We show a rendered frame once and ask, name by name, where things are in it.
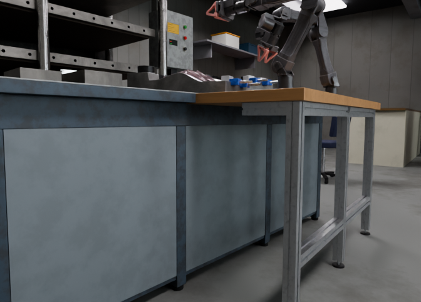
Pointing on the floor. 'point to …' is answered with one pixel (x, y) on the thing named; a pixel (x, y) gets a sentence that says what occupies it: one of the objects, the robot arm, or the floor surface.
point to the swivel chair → (329, 148)
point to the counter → (388, 137)
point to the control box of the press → (173, 42)
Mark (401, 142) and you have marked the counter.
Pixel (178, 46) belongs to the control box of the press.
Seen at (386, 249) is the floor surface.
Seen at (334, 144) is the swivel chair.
